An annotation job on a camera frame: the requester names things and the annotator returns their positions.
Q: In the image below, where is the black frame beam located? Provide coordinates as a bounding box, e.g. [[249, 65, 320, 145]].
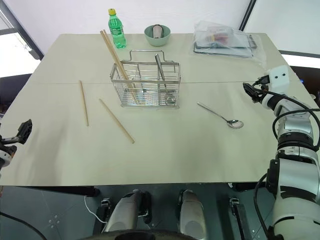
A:
[[238, 0, 258, 32]]

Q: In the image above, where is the green plastic bottle yellow cap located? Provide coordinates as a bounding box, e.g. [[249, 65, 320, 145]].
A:
[[107, 8, 127, 49]]

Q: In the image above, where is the dark furniture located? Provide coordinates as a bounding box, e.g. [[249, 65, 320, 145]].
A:
[[0, 73, 33, 116]]

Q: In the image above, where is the black stand foot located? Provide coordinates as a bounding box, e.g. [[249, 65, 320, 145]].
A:
[[100, 197, 112, 215], [228, 196, 248, 240]]

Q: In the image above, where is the metal spoon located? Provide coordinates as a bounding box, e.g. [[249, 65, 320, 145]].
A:
[[154, 53, 176, 105], [196, 101, 245, 130]]

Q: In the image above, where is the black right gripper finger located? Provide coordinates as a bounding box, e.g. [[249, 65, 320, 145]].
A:
[[249, 92, 263, 104], [242, 82, 256, 96]]

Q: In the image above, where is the silver robot leg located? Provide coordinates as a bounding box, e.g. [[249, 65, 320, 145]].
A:
[[176, 189, 207, 240], [101, 189, 152, 234]]

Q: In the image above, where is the thin white cable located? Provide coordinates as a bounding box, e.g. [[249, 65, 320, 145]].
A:
[[83, 195, 107, 224]]

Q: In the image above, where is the black floor cable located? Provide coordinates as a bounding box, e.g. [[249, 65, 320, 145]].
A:
[[0, 211, 46, 240]]

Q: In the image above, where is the metal wire cutlery rack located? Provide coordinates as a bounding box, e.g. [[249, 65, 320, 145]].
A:
[[110, 49, 182, 108]]

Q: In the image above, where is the dark flat trays stack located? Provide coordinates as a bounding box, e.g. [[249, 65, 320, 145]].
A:
[[192, 31, 259, 59]]

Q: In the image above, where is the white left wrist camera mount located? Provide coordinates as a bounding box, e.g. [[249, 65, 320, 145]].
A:
[[0, 148, 12, 171]]

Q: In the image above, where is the wooden chopstick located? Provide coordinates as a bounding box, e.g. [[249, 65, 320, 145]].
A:
[[98, 98, 136, 145], [102, 29, 137, 90], [78, 79, 90, 127], [99, 30, 142, 105]]

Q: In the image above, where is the silver right robot leg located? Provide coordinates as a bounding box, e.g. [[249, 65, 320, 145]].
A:
[[176, 189, 207, 240]]

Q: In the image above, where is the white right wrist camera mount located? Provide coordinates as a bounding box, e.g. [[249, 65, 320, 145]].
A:
[[264, 65, 291, 95]]

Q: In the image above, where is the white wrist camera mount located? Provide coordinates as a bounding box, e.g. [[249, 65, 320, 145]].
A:
[[0, 148, 12, 171], [264, 65, 291, 95]]

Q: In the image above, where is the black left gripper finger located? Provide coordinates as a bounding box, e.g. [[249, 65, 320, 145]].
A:
[[16, 118, 34, 145]]

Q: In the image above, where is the clear plastic bag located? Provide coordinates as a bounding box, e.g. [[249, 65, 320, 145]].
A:
[[187, 20, 268, 69]]

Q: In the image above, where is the metal cup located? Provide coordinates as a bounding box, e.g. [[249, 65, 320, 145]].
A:
[[152, 24, 164, 40]]

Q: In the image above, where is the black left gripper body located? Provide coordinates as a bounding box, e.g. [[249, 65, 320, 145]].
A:
[[0, 134, 18, 156]]

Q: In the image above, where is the dark rounded robot body edge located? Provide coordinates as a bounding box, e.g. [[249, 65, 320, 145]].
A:
[[79, 230, 251, 240]]

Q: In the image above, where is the silver left robot leg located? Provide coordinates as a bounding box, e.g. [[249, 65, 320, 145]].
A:
[[101, 189, 152, 234]]

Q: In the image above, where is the light green bowl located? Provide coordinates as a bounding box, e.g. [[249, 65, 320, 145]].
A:
[[143, 24, 172, 47]]

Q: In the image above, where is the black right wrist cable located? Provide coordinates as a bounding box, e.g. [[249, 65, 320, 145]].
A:
[[250, 79, 320, 141]]

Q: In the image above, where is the dark metal frame beam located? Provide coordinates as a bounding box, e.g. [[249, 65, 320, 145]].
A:
[[0, 0, 45, 61]]

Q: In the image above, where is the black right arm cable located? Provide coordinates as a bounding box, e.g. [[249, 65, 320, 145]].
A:
[[253, 171, 276, 240]]

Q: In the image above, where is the black table frame bar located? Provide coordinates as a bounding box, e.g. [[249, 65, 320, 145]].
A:
[[0, 185, 101, 198]]

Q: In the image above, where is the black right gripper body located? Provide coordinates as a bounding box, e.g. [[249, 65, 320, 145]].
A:
[[252, 74, 271, 95]]

